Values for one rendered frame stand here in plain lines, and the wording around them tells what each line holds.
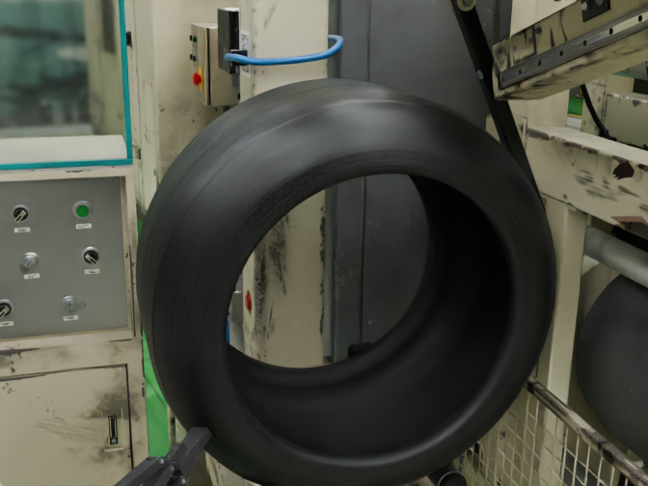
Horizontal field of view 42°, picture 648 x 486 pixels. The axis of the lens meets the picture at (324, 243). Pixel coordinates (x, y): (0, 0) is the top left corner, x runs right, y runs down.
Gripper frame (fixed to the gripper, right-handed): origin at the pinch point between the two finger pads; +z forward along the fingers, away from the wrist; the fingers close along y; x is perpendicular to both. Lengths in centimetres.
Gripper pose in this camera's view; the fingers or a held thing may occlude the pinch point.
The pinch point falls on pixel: (188, 450)
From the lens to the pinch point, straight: 115.0
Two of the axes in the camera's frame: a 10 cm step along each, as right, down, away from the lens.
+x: 7.7, -1.5, -6.2
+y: 4.7, 7.9, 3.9
